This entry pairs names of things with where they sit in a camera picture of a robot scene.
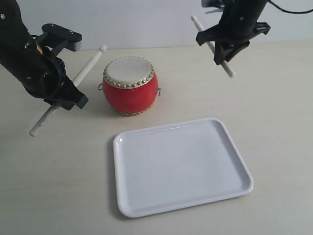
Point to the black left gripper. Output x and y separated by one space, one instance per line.
43 74

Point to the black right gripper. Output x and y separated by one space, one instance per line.
236 26

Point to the wooden drumstick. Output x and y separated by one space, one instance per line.
227 68
34 131

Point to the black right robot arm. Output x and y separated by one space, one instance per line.
243 4

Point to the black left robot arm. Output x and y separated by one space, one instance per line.
11 26

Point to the small red drum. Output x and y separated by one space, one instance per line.
130 85

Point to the white rectangular plastic tray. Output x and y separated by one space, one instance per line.
175 166

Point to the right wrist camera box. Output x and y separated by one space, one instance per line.
212 3

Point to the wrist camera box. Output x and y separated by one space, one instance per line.
56 36
212 3

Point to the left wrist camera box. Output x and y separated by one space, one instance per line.
56 36

